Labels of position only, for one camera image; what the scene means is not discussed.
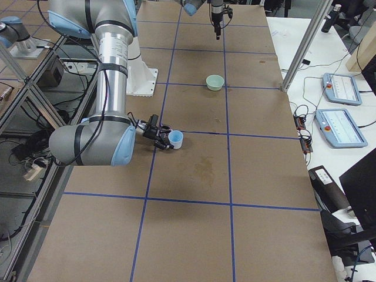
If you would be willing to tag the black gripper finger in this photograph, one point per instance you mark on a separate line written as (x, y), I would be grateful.
(162, 141)
(217, 31)

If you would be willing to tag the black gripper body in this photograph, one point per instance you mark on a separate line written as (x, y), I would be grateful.
(148, 134)
(215, 12)

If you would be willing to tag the light blue plastic cup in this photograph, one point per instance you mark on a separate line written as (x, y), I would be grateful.
(175, 138)

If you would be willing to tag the light green bowl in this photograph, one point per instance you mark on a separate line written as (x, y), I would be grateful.
(215, 82)

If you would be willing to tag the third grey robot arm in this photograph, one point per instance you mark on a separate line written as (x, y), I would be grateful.
(14, 35)

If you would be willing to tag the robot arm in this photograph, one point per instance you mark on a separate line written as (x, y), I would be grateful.
(191, 7)
(108, 136)

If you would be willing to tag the black water bottle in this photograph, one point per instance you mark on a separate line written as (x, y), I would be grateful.
(331, 17)

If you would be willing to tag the upper teach pendant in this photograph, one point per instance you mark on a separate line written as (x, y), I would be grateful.
(341, 89)

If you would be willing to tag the teach pendant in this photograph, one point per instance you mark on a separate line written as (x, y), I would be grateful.
(341, 89)
(339, 129)

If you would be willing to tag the lower teach pendant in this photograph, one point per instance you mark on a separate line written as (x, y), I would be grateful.
(339, 129)

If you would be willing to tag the black monitor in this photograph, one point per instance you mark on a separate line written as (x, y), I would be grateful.
(358, 183)

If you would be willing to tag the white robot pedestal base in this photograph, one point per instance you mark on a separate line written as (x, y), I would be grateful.
(141, 80)

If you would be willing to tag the aluminium frame post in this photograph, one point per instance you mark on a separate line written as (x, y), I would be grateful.
(305, 43)

